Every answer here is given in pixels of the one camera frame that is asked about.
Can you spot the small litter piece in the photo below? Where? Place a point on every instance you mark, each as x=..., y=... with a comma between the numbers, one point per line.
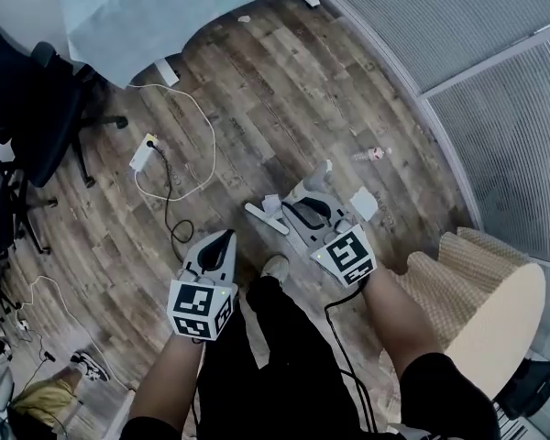
x=371, y=154

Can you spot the table with light blue cloth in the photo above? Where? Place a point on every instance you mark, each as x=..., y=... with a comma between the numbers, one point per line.
x=156, y=12

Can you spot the person's left forearm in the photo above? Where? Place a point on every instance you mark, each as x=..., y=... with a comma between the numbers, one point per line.
x=169, y=383

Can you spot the round table with yellow cloth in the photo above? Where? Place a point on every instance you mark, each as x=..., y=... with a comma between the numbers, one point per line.
x=486, y=319

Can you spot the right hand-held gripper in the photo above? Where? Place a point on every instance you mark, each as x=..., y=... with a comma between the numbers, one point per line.
x=346, y=255

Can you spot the person's right forearm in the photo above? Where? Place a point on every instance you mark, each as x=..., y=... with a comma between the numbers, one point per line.
x=399, y=319

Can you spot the small white object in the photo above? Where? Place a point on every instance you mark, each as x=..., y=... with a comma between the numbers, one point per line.
x=244, y=18

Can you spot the person's black clothing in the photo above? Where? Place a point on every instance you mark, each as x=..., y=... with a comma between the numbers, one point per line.
x=293, y=360

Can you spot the person's light shoe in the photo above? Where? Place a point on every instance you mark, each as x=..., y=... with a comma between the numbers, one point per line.
x=275, y=268

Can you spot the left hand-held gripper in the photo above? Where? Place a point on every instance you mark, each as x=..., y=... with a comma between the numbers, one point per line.
x=194, y=305

